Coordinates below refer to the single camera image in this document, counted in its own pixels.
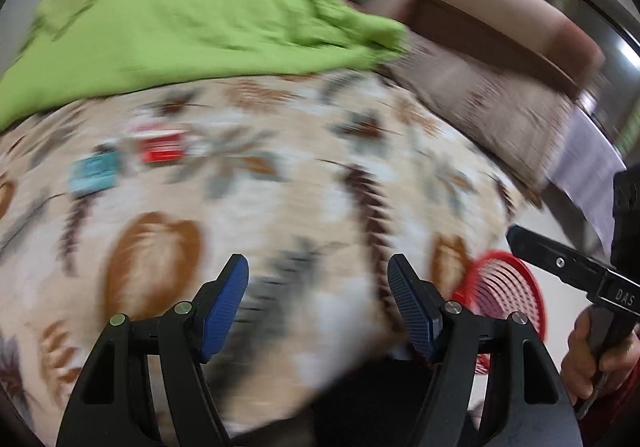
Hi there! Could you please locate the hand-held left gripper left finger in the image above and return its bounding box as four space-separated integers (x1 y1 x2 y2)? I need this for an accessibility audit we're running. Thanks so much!
56 253 250 447

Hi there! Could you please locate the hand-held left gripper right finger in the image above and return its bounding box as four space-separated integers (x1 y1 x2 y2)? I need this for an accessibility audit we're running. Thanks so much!
387 253 584 447

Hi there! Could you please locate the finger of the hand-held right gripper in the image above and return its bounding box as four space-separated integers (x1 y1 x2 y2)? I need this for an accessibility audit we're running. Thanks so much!
506 224 618 297

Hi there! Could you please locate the red plastic basket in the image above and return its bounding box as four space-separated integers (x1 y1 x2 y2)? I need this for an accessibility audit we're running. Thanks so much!
447 249 549 376

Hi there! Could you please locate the person's right forearm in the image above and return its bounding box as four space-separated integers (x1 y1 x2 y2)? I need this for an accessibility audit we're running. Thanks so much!
574 369 640 447

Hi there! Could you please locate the person's right hand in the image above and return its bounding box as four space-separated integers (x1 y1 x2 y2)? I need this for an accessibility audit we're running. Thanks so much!
560 307 640 409

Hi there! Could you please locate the white cloth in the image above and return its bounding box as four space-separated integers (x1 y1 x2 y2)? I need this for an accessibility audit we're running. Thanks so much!
544 104 629 249

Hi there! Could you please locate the beige leaf-print blanket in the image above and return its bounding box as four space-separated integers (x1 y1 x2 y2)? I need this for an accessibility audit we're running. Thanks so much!
0 70 547 447

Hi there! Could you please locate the striped brown bedsheet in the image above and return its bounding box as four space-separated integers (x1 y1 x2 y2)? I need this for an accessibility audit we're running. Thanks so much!
390 34 581 199

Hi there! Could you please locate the small red box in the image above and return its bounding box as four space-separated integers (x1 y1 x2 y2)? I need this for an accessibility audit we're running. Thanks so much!
132 120 194 166

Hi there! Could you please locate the teal box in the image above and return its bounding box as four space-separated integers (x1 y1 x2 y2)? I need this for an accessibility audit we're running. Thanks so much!
67 150 122 199

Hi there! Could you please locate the green quilt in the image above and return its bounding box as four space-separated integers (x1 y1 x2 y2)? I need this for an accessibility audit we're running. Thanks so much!
0 0 412 131

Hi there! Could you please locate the dark door frame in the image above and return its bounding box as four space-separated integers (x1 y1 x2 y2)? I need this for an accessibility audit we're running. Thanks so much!
544 0 640 155

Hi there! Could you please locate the brown bed frame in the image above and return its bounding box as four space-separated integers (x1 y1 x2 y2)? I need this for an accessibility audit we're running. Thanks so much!
360 0 607 96

